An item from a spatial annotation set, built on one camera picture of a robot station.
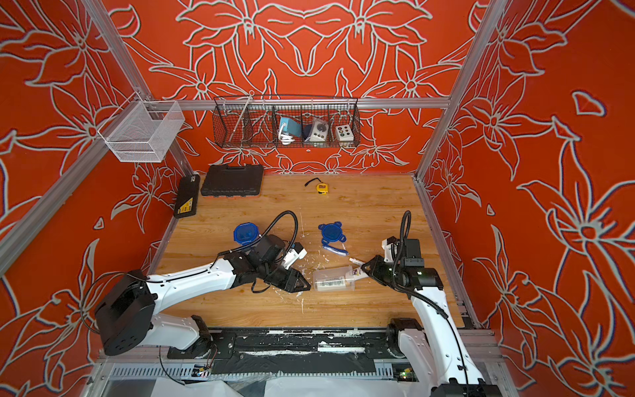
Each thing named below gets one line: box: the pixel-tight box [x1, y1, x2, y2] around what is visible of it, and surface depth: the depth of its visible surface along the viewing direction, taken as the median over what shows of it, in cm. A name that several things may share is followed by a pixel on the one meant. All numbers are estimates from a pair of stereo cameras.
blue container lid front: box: [233, 221, 260, 246], surface depth 86 cm
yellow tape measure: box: [304, 176, 329, 196], surface depth 116 cm
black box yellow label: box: [173, 172, 201, 219], surface depth 112 cm
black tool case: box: [200, 163, 264, 197], surface depth 118 cm
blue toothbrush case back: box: [322, 244, 349, 257], surface depth 96 cm
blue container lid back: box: [317, 221, 347, 246], surface depth 100 cm
